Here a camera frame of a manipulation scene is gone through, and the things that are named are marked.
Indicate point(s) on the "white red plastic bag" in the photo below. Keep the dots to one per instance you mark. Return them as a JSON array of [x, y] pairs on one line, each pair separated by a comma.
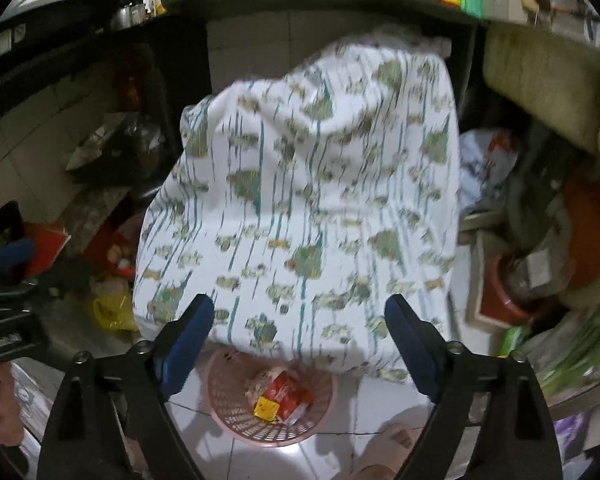
[[487, 157]]

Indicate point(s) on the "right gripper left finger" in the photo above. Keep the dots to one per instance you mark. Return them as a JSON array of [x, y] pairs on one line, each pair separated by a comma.
[[178, 345]]

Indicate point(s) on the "red bowl of eggs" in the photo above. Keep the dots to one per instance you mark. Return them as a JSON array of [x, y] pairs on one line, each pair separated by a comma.
[[112, 252]]

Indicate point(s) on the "yellow plastic bag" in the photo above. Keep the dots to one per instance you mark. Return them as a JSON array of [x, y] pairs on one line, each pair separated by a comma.
[[112, 308]]

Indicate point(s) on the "red plastic stool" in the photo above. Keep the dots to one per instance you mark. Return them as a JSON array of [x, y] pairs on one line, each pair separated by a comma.
[[48, 239]]

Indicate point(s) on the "pink perforated plastic basket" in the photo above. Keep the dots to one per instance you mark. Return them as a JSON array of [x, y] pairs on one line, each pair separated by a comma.
[[233, 381]]

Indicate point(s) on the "white animal print tablecloth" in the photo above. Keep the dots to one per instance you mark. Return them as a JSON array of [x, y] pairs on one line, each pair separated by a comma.
[[301, 204]]

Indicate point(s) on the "red snack wrapper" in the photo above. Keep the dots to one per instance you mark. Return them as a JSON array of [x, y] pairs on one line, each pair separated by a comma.
[[292, 396]]

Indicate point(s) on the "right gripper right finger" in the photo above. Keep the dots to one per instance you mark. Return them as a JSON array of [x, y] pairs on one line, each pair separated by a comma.
[[421, 347]]

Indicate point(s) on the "yellow chicken snack packet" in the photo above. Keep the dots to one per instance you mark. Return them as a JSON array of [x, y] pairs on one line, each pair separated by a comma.
[[266, 409]]

